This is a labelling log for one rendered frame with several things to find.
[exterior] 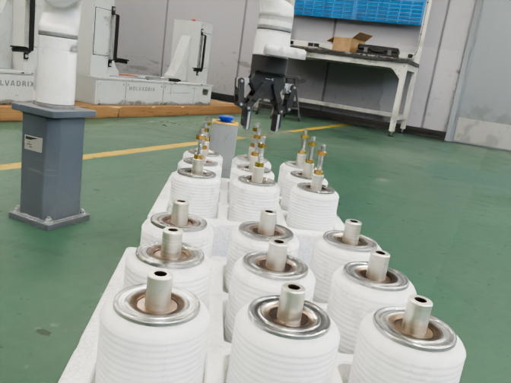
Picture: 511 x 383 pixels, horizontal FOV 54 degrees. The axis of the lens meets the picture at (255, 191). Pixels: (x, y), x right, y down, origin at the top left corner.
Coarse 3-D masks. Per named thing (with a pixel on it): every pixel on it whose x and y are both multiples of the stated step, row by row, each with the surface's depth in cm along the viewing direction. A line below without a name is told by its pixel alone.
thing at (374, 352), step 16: (368, 320) 47; (368, 336) 45; (384, 336) 44; (368, 352) 45; (384, 352) 43; (400, 352) 43; (416, 352) 42; (448, 352) 43; (464, 352) 45; (352, 368) 48; (368, 368) 45; (384, 368) 43; (400, 368) 42; (416, 368) 42; (432, 368) 42; (448, 368) 42
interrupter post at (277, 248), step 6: (270, 240) 56; (276, 240) 56; (282, 240) 56; (270, 246) 55; (276, 246) 55; (282, 246) 55; (270, 252) 55; (276, 252) 55; (282, 252) 55; (270, 258) 55; (276, 258) 55; (282, 258) 55; (270, 264) 56; (276, 264) 55; (282, 264) 56; (276, 270) 56
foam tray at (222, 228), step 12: (168, 180) 120; (228, 180) 127; (168, 192) 108; (156, 204) 98; (168, 204) 100; (228, 204) 105; (216, 216) 104; (336, 216) 108; (216, 228) 92; (228, 228) 92; (288, 228) 95; (336, 228) 100; (216, 240) 93; (228, 240) 93; (300, 240) 93; (312, 240) 93; (216, 252) 93; (300, 252) 94; (312, 252) 94
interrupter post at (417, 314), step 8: (408, 296) 46; (416, 296) 46; (408, 304) 45; (416, 304) 45; (424, 304) 45; (432, 304) 45; (408, 312) 45; (416, 312) 45; (424, 312) 45; (408, 320) 45; (416, 320) 45; (424, 320) 45; (408, 328) 45; (416, 328) 45; (424, 328) 45
